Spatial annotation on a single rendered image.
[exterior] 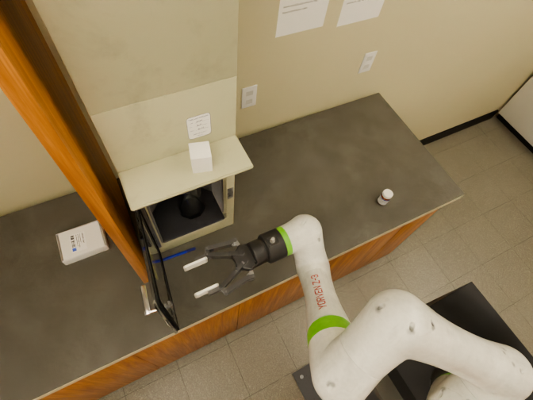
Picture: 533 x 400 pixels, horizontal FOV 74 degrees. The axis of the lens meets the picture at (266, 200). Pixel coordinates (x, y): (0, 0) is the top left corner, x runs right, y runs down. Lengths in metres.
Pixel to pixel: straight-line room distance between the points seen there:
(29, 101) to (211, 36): 0.34
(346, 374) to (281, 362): 1.55
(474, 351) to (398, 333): 0.23
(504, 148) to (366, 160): 2.14
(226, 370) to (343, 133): 1.47
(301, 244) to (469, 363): 0.49
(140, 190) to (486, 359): 0.86
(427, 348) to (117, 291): 1.05
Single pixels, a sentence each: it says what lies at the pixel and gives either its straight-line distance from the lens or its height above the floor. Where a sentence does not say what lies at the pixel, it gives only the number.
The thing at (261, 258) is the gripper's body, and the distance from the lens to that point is 1.03.
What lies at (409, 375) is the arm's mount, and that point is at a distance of 1.35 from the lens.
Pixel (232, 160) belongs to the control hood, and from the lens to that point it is 0.93.
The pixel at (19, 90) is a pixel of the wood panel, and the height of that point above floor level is 1.88.
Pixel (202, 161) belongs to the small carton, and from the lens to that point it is 0.88.
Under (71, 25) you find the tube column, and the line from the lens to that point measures 0.68.
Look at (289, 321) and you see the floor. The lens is 2.33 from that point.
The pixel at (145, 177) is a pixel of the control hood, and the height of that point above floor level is 1.51.
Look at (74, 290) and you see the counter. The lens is 1.49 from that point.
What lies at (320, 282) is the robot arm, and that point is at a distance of 1.01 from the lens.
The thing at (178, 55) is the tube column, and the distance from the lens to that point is 0.75.
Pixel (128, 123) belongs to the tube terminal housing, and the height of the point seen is 1.66.
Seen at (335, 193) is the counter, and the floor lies 0.94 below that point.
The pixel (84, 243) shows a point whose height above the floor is 0.98.
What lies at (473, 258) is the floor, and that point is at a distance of 2.97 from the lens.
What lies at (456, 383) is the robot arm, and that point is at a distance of 1.09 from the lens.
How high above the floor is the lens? 2.27
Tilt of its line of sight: 60 degrees down
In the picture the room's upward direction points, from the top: 11 degrees clockwise
